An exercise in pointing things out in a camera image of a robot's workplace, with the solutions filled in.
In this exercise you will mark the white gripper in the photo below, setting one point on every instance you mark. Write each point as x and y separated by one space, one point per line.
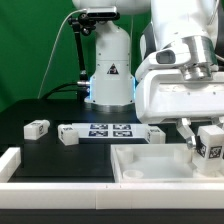
164 95

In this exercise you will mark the white square tabletop part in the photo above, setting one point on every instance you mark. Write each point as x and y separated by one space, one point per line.
156 163

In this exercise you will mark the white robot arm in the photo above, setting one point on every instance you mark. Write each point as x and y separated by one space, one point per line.
182 34

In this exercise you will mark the marker tag sheet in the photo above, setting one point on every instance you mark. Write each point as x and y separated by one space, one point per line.
107 130

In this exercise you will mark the white left fence block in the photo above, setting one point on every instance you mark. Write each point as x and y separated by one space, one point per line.
9 162

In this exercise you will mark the white front fence bar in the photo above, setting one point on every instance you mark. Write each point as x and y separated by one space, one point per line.
111 196

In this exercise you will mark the grey camera on mount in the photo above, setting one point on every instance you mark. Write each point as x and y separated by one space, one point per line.
102 12

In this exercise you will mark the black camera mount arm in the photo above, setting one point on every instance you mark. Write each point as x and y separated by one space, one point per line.
82 25

